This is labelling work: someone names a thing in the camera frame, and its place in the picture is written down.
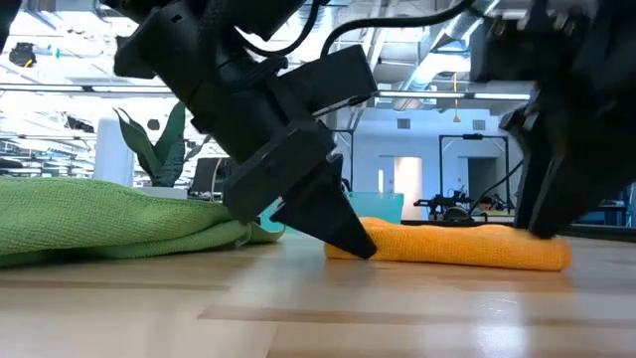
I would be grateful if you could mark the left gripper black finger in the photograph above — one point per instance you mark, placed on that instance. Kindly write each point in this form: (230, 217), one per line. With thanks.
(328, 219)

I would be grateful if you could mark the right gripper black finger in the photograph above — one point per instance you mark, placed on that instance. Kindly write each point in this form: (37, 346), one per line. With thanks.
(529, 184)
(566, 204)

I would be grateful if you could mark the orange microfiber towel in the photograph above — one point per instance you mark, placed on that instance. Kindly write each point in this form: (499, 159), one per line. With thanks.
(447, 246)

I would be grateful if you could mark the green microfiber towel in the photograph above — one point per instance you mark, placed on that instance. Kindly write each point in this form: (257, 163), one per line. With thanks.
(99, 219)

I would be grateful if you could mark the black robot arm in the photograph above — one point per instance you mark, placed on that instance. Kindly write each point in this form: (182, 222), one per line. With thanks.
(452, 214)

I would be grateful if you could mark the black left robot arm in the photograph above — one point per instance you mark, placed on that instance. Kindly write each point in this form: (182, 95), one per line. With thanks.
(268, 17)

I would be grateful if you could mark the teal plastic basket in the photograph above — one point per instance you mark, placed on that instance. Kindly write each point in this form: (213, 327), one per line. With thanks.
(377, 206)

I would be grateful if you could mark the black monitor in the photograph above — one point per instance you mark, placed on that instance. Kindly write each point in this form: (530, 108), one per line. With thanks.
(206, 176)

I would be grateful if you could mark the ceiling light strip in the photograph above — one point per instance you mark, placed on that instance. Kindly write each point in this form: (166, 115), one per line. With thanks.
(497, 96)
(124, 89)

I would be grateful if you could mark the white square pillar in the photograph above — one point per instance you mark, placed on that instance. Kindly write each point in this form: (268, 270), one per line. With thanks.
(114, 154)

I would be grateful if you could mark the black hanging device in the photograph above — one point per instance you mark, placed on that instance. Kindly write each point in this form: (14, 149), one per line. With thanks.
(22, 54)

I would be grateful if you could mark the black metal frame rig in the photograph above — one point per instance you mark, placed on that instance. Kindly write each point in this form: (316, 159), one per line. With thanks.
(472, 136)

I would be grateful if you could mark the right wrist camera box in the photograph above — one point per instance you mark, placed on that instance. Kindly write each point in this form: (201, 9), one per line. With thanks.
(507, 54)

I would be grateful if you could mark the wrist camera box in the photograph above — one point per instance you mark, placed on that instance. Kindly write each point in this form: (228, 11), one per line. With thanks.
(507, 54)
(333, 79)

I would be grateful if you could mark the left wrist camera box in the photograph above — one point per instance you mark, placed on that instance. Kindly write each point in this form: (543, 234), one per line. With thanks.
(333, 79)

